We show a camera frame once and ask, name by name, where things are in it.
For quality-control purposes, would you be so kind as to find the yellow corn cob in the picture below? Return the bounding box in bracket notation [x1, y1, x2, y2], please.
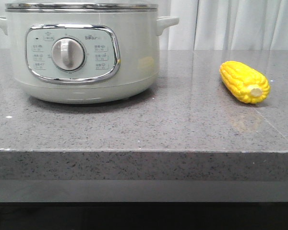
[219, 61, 271, 104]

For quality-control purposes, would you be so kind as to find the pale green electric cooking pot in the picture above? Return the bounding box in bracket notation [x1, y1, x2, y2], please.
[0, 8, 179, 104]

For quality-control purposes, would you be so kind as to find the white curtain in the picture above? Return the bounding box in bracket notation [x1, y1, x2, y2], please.
[0, 0, 288, 51]

